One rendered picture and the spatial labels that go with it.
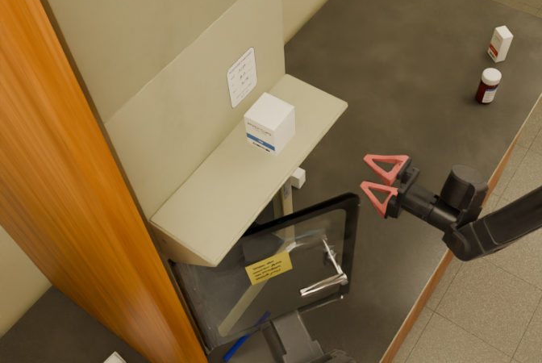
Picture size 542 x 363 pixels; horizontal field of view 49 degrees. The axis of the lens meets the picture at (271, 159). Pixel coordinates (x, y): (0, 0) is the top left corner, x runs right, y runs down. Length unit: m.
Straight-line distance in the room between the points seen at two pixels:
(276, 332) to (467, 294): 1.70
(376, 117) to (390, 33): 0.33
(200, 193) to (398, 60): 1.07
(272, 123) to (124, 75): 0.24
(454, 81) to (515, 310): 1.05
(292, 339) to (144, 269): 0.23
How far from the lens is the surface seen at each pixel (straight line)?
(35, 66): 0.43
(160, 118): 0.71
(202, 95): 0.76
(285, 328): 0.79
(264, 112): 0.80
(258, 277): 1.04
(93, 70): 0.60
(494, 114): 1.69
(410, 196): 1.14
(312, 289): 1.06
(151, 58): 0.65
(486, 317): 2.43
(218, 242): 0.77
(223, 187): 0.81
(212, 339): 1.22
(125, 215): 0.58
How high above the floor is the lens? 2.18
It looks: 54 degrees down
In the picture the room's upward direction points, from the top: 5 degrees counter-clockwise
